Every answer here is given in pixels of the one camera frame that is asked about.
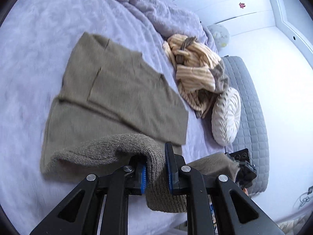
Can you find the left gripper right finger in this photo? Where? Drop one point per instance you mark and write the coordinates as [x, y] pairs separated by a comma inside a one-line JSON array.
[[215, 205]]

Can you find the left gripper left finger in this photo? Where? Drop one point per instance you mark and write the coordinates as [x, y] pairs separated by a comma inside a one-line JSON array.
[[98, 205]]

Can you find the brown knit sweater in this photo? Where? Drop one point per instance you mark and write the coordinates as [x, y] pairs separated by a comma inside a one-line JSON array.
[[111, 106]]

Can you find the striped beige clothing pile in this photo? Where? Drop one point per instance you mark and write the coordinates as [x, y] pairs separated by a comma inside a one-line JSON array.
[[199, 72]]

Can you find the person's left hand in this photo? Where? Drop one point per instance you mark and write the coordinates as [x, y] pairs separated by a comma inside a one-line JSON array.
[[245, 191]]

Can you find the grey quilted headboard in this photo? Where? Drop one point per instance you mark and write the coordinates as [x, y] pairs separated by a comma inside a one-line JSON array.
[[252, 133]]

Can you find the round cream pleated pillow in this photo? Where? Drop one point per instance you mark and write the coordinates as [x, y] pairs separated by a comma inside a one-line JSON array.
[[225, 120]]

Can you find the lavender embossed bed blanket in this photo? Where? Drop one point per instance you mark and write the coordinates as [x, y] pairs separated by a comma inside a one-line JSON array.
[[37, 38]]

